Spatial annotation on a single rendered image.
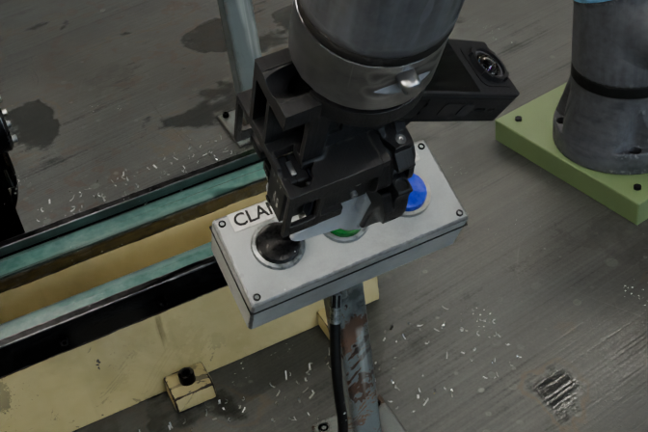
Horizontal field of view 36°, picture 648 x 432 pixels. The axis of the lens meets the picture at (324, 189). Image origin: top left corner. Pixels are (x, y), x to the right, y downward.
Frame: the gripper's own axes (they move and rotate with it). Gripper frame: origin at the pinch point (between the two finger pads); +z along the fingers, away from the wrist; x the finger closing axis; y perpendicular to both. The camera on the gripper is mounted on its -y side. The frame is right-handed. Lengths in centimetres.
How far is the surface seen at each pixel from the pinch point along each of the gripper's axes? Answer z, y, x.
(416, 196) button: 1.3, -5.3, 0.8
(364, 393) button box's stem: 19.1, -0.1, 8.9
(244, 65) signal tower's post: 42, -11, -37
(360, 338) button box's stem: 13.6, -0.4, 5.8
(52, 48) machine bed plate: 70, 6, -67
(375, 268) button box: 4.7, -1.3, 3.5
